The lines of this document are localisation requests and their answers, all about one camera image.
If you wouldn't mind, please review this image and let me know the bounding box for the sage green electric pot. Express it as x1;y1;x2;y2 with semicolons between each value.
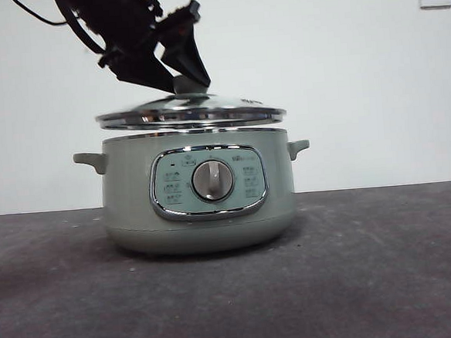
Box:
71;120;317;264

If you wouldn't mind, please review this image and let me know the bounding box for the glass lid with green knob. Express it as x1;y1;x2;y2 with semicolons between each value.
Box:
92;68;288;140

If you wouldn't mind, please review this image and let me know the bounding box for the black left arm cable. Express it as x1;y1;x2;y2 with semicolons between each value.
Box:
10;0;70;29

